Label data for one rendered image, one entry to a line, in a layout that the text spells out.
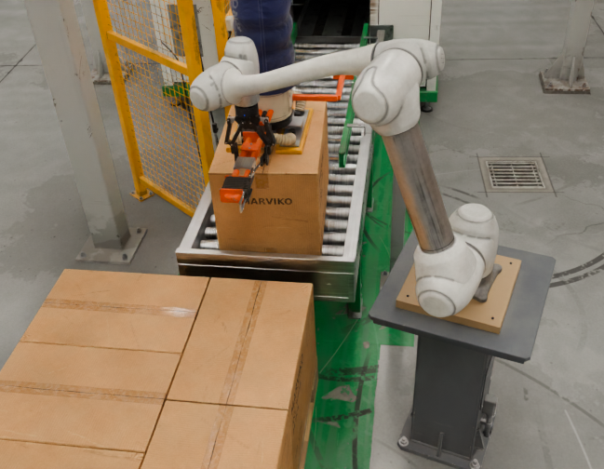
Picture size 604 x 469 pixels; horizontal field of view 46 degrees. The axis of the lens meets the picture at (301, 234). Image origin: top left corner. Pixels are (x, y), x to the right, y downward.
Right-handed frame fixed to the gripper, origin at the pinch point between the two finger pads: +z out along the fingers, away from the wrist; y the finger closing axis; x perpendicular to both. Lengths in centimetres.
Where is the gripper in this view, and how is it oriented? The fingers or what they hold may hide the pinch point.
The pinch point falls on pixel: (251, 156)
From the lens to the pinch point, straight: 239.8
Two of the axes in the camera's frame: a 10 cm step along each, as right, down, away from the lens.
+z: 0.5, 7.9, 6.1
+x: -1.4, 6.1, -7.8
